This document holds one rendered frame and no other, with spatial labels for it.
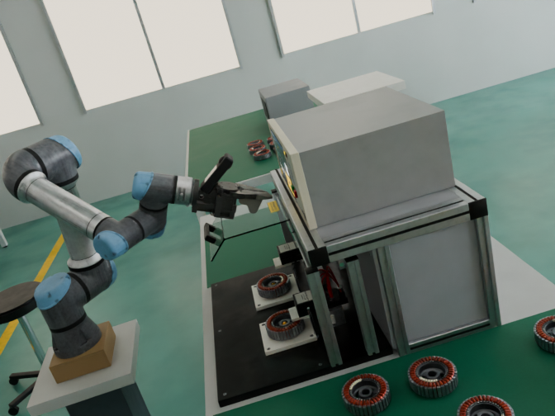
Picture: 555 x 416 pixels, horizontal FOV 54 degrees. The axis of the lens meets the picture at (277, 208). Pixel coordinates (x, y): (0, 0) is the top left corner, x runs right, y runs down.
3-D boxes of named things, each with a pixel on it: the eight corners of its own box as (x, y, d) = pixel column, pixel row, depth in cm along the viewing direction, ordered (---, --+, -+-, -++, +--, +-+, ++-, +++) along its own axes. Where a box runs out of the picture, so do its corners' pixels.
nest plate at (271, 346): (266, 356, 152) (264, 352, 152) (259, 327, 166) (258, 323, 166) (317, 340, 153) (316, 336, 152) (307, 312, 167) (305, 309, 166)
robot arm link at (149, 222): (121, 237, 148) (123, 205, 141) (149, 218, 156) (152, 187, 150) (144, 251, 146) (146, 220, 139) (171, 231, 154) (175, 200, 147)
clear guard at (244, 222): (211, 262, 161) (205, 244, 159) (209, 231, 183) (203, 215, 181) (316, 230, 162) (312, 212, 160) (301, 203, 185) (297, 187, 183)
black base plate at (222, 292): (220, 408, 141) (217, 401, 140) (212, 289, 200) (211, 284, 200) (393, 353, 143) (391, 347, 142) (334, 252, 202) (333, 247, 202)
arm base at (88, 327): (48, 363, 170) (35, 338, 166) (64, 335, 184) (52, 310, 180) (94, 352, 169) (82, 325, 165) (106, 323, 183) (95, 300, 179)
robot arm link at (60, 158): (67, 301, 181) (9, 147, 156) (101, 277, 192) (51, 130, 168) (92, 309, 175) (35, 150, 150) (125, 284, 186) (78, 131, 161)
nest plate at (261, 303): (257, 311, 175) (255, 308, 174) (252, 289, 189) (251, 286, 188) (301, 297, 175) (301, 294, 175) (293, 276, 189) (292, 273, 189)
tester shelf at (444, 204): (311, 268, 129) (307, 252, 127) (272, 182, 192) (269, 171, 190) (488, 215, 130) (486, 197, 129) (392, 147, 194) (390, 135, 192)
